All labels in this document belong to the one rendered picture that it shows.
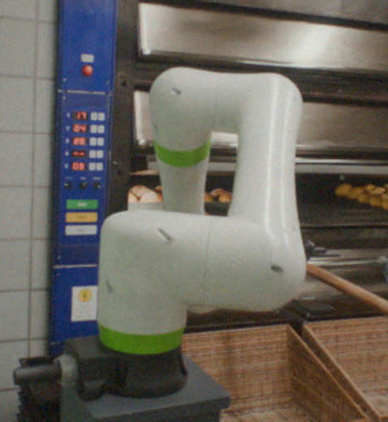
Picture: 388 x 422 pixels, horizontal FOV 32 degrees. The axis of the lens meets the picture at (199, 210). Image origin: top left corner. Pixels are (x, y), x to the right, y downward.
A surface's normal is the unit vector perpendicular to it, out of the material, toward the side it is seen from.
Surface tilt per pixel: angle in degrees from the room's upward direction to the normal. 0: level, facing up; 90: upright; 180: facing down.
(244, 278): 95
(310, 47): 70
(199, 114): 111
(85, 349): 0
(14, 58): 90
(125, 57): 90
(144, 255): 89
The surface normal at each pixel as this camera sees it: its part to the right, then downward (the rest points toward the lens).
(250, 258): -0.06, -0.20
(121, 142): 0.39, 0.18
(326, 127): 0.39, -0.16
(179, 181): -0.12, 0.80
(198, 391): 0.07, -0.98
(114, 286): -0.58, 0.11
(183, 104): 0.00, 0.22
